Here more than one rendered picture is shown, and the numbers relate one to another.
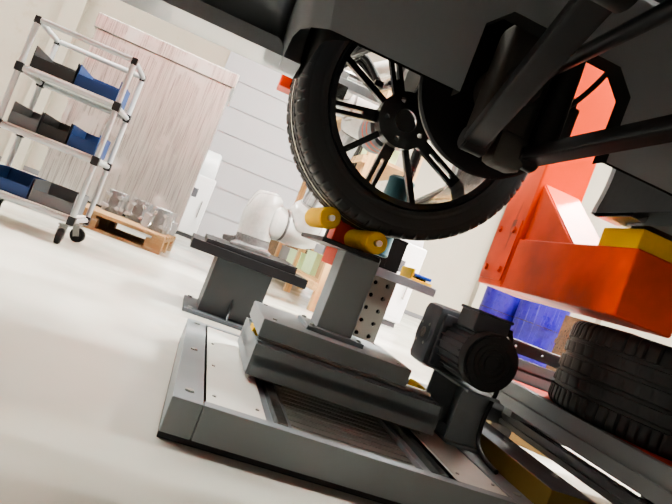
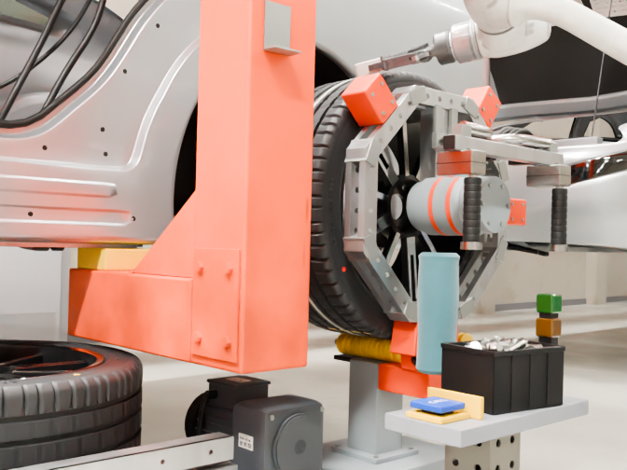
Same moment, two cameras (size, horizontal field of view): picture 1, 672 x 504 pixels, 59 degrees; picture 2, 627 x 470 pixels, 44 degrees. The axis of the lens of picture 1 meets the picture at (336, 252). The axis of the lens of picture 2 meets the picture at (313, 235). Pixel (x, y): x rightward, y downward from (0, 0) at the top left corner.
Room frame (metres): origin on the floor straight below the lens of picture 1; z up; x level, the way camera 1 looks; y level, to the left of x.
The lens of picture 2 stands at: (3.24, -1.21, 0.76)
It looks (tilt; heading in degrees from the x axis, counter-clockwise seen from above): 1 degrees up; 150
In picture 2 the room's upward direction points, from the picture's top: 1 degrees clockwise
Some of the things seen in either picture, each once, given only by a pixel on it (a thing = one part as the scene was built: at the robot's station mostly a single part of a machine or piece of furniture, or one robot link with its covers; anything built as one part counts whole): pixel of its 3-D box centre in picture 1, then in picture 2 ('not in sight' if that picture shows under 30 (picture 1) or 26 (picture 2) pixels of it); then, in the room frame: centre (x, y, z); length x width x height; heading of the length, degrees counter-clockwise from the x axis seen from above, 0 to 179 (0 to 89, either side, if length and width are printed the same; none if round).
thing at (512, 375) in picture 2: (374, 246); (502, 370); (2.11, -0.12, 0.51); 0.20 x 0.14 x 0.13; 94
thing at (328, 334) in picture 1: (341, 299); (375, 414); (1.60, -0.06, 0.32); 0.40 x 0.30 x 0.28; 103
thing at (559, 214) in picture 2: not in sight; (559, 217); (1.96, 0.19, 0.83); 0.04 x 0.04 x 0.16
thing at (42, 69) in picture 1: (59, 137); not in sight; (3.07, 1.55, 0.50); 0.54 x 0.42 x 1.00; 103
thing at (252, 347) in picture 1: (332, 371); not in sight; (1.61, -0.11, 0.13); 0.50 x 0.36 x 0.10; 103
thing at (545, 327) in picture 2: not in sight; (548, 326); (2.07, 0.04, 0.59); 0.04 x 0.04 x 0.04; 13
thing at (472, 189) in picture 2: (413, 163); (471, 211); (2.03, -0.14, 0.83); 0.04 x 0.04 x 0.16
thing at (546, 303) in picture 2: not in sight; (549, 303); (2.07, 0.04, 0.64); 0.04 x 0.04 x 0.04; 13
